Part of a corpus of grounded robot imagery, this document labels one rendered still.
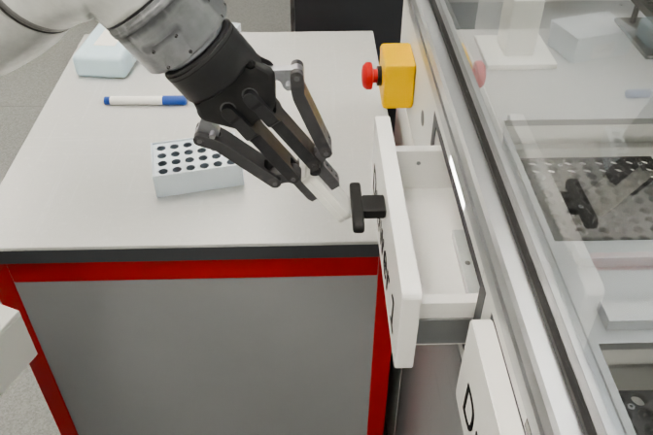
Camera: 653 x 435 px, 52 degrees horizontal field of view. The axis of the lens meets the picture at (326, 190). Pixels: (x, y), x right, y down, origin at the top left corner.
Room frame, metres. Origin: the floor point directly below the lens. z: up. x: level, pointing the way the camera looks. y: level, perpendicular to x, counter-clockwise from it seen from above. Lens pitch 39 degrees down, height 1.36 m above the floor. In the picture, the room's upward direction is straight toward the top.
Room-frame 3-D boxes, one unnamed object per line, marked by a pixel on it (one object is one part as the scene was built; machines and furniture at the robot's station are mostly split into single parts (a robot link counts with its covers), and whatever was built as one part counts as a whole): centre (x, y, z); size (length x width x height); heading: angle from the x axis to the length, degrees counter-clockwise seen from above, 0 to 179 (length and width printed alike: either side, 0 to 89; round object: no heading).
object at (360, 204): (0.54, -0.04, 0.91); 0.07 x 0.04 x 0.01; 2
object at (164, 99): (0.98, 0.30, 0.77); 0.14 x 0.02 x 0.02; 91
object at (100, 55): (1.14, 0.40, 0.78); 0.15 x 0.10 x 0.04; 175
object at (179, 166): (0.78, 0.19, 0.78); 0.12 x 0.08 x 0.04; 104
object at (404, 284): (0.54, -0.07, 0.87); 0.29 x 0.02 x 0.11; 2
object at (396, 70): (0.87, -0.10, 0.88); 0.07 x 0.05 x 0.07; 2
